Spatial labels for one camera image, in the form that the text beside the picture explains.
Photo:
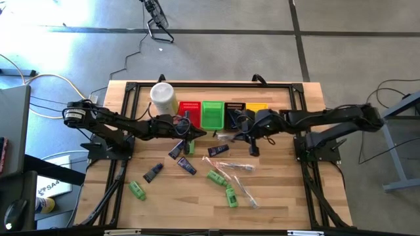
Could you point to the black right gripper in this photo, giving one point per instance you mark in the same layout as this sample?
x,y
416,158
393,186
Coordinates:
x,y
269,123

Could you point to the dark blue toothpaste tube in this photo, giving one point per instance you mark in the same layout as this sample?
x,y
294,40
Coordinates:
x,y
176,150
186,165
153,172
218,150

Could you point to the grey cabinet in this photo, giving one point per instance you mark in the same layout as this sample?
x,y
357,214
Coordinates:
x,y
13,131

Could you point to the silver aluminium bar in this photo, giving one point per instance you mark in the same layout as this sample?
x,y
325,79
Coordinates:
x,y
121,232
305,233

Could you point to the white printed box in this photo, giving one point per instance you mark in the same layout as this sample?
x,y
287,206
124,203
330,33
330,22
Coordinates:
x,y
52,190

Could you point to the black computer mouse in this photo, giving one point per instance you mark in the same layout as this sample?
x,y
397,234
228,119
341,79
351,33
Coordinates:
x,y
14,213

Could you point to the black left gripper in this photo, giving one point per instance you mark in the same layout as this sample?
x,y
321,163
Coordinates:
x,y
164,128

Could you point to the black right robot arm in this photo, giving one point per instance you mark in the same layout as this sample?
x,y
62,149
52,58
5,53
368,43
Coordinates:
x,y
328,116

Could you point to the red plastic basket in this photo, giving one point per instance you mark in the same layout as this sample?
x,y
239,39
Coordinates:
x,y
196,109

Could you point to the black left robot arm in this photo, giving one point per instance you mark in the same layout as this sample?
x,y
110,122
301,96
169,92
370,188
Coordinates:
x,y
98,118

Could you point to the black aluminium table frame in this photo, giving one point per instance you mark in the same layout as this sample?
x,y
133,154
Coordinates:
x,y
213,85

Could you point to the yellow plastic basket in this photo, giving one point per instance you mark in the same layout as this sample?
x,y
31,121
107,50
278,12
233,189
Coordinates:
x,y
257,107

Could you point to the green plastic basket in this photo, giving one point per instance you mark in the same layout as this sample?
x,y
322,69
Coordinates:
x,y
212,114

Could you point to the black side desk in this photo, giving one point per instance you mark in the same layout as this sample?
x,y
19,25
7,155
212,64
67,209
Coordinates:
x,y
16,190

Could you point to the grey floor bar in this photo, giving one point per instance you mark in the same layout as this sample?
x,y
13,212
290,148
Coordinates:
x,y
19,72

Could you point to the yellow white cup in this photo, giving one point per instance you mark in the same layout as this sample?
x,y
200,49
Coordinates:
x,y
46,206

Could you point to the black table clamp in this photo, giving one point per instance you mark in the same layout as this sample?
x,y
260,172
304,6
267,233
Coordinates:
x,y
161,78
259,78

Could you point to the green Pert shampoo bottle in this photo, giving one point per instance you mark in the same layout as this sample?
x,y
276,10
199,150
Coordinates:
x,y
192,148
231,196
137,190
216,178

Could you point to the white green wipes canister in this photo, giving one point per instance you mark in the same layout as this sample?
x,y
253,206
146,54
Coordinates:
x,y
162,95

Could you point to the black plastic basket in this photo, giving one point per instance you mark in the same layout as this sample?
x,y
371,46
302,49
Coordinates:
x,y
234,106

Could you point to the white power strip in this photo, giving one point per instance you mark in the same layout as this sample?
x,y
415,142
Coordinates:
x,y
93,98

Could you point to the grey metal table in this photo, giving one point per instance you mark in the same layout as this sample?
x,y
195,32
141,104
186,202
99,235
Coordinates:
x,y
391,154

